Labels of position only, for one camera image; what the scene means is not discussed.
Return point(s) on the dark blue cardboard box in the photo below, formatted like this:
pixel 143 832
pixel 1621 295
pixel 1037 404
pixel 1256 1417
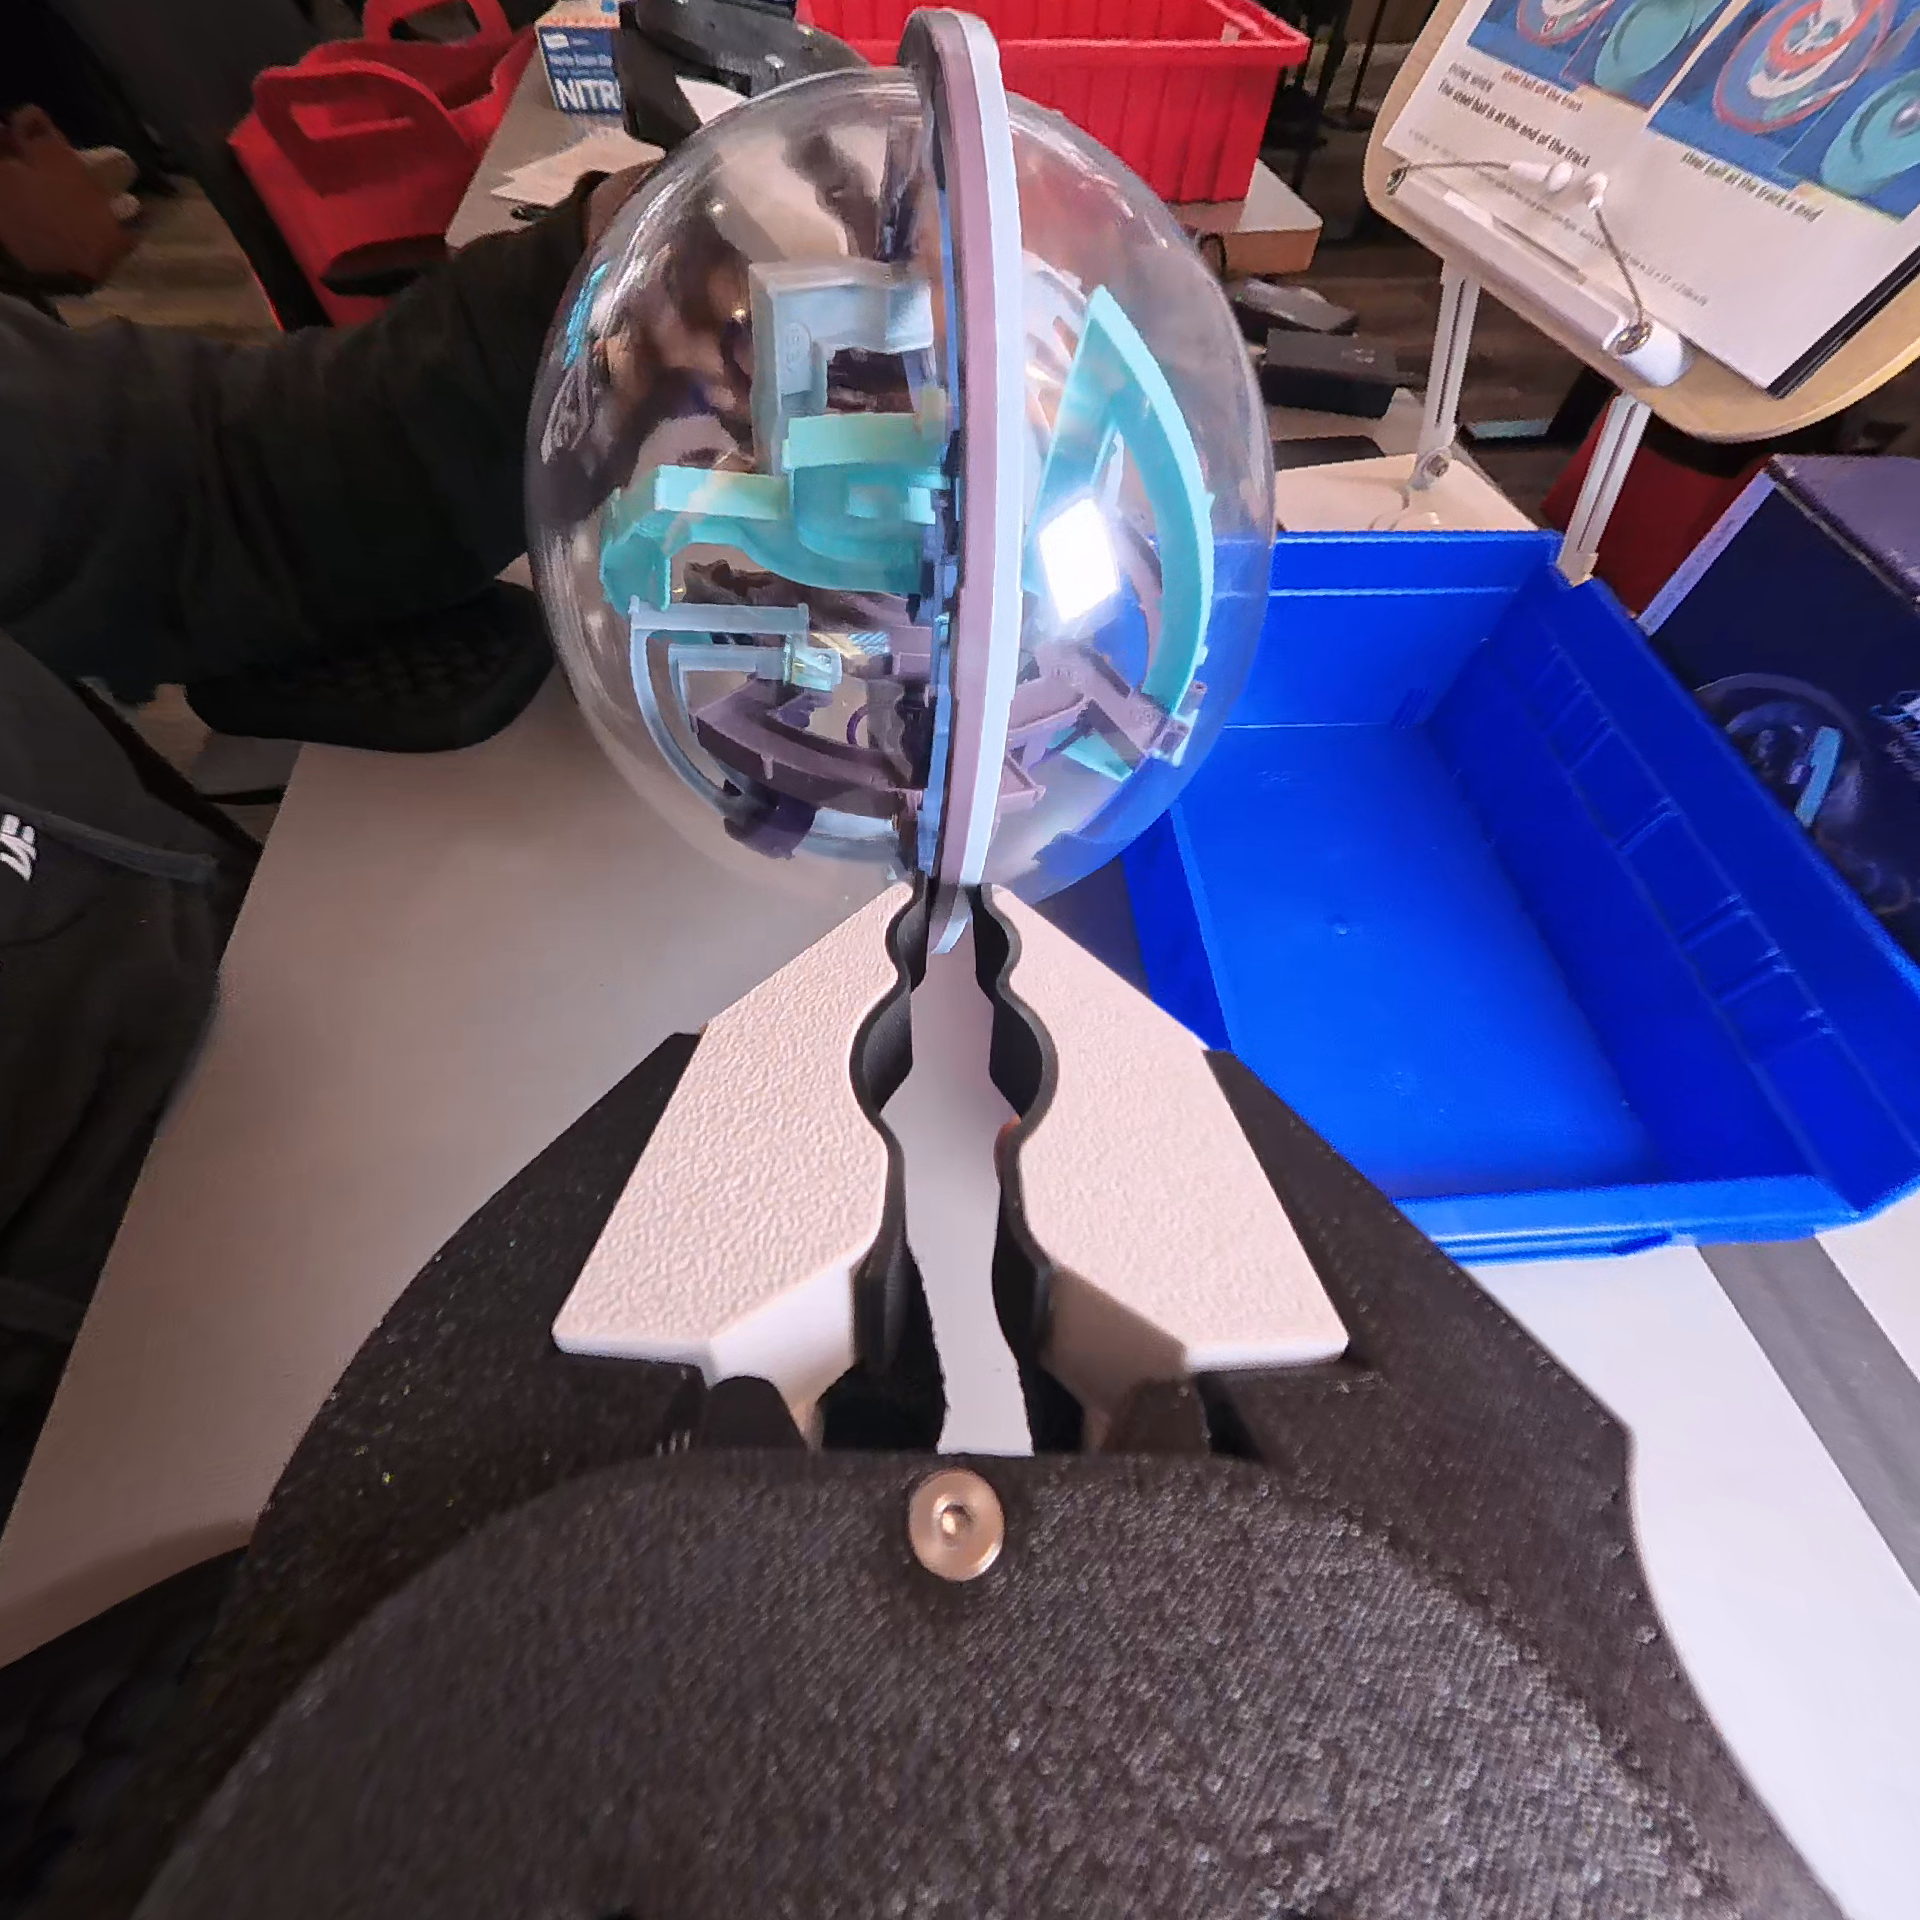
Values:
pixel 1815 675

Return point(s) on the red plastic bin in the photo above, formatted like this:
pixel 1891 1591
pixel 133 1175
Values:
pixel 1126 89

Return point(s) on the clear maze ball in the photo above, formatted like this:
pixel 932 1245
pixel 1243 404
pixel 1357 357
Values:
pixel 780 451

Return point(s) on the blue plastic bin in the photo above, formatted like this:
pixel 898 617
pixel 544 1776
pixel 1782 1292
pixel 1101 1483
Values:
pixel 1424 930

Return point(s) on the black power brick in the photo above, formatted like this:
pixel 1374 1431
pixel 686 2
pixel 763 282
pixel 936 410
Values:
pixel 1330 369

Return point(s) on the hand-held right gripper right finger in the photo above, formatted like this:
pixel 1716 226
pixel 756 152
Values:
pixel 1172 1200

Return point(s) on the blue white glove box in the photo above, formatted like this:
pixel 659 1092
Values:
pixel 587 67

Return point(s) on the person's left hand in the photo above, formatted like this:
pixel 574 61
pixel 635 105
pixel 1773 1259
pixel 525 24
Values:
pixel 615 202

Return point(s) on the white easel legs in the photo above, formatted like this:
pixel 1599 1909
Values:
pixel 1448 375

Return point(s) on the white page holder clip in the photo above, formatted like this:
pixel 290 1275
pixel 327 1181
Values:
pixel 1635 348

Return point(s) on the person's left forearm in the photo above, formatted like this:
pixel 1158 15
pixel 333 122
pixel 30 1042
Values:
pixel 300 451

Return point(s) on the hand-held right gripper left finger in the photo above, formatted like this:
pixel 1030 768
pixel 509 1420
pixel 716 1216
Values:
pixel 734 1200

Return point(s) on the dark red bag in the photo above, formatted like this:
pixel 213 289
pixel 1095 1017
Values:
pixel 1666 511

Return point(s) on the black armrest pad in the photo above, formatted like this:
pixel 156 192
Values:
pixel 375 675

